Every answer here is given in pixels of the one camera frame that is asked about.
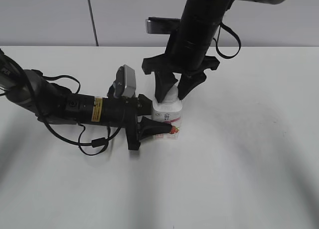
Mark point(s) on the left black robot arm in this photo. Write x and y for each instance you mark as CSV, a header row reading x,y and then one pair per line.
x,y
55,104

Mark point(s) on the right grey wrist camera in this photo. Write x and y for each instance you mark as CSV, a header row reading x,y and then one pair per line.
x,y
161,26

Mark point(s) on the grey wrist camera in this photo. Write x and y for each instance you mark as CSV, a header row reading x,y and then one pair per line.
x,y
125,82
161,26

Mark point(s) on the white plastic bottle cap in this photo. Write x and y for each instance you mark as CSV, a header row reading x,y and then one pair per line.
x,y
171,96

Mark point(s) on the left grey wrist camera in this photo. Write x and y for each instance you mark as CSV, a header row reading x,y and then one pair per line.
x,y
125,82

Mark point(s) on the white strawberry drink bottle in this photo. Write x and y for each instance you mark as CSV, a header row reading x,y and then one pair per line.
x,y
168,113

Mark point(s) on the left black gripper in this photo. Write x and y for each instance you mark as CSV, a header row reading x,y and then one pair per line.
x,y
122,112

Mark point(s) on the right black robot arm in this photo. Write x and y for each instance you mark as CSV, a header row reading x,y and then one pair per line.
x,y
201,20

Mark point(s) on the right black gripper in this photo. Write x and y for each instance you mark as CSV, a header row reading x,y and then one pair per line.
x,y
186,61

